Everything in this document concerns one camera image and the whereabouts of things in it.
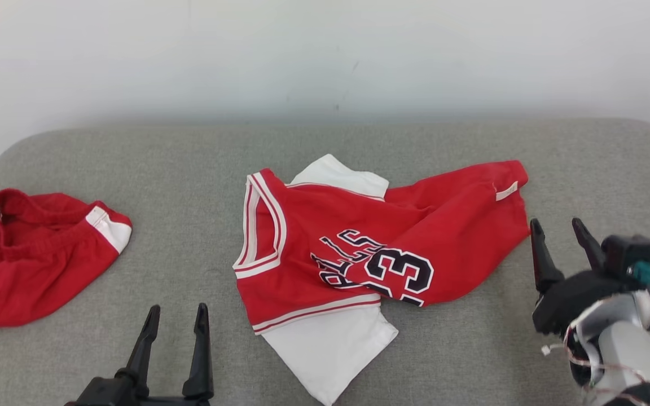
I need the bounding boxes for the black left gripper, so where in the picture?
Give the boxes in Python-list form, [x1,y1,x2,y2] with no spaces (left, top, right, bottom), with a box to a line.
[65,303,214,406]

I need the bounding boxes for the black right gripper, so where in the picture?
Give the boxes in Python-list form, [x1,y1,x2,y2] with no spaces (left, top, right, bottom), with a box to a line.
[530,218,639,333]

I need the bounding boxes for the red jersey with white tee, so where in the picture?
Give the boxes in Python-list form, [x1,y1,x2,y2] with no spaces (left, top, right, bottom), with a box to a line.
[232,153,530,406]

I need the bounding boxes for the red shorts with white bands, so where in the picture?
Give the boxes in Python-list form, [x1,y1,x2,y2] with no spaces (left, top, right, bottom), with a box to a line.
[0,189,133,328]

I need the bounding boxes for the red white thin wires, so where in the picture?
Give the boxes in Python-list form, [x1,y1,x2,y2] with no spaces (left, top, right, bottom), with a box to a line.
[541,324,648,406]

